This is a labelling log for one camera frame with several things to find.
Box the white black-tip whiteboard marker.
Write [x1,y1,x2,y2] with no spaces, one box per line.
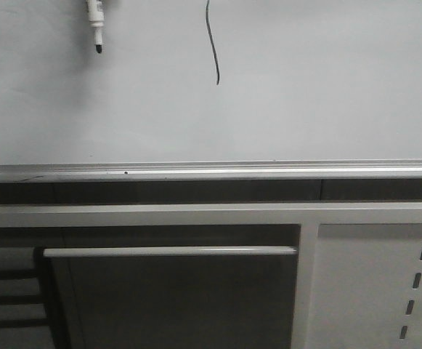
[85,0,105,54]

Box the white perforated side panel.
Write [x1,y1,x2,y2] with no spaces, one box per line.
[307,224,422,348]

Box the white whiteboard with aluminium frame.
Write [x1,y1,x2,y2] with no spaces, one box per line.
[0,1,422,182]

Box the white metal workbench frame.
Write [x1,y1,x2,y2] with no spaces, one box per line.
[0,202,422,348]

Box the dark panel with white rail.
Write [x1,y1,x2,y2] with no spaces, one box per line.
[44,246,298,348]

